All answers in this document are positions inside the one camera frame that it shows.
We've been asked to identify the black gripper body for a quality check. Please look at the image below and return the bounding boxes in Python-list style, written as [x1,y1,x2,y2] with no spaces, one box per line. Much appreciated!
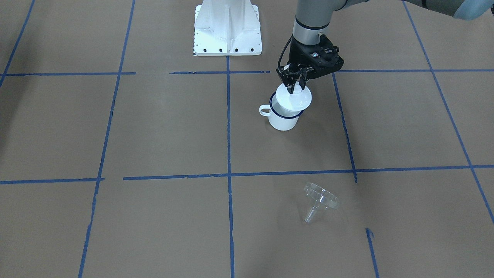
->
[276,34,344,86]

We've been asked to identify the white plastic funnel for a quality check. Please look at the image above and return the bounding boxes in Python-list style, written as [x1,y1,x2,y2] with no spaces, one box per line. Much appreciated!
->
[275,81,312,113]

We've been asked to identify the clear plastic funnel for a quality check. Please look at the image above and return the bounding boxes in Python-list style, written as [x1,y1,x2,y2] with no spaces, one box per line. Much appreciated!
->
[304,183,340,223]

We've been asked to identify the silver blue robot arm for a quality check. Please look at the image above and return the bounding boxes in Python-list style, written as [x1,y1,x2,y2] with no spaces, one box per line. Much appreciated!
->
[276,0,493,94]

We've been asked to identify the white enamel mug blue rim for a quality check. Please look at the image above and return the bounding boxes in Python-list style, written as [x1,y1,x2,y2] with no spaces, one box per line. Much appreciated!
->
[258,93,304,131]

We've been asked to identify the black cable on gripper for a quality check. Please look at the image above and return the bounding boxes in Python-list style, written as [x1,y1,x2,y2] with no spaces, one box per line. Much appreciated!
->
[277,36,294,71]

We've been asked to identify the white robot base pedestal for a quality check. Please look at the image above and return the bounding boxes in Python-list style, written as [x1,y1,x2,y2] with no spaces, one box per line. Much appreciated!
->
[193,0,262,56]

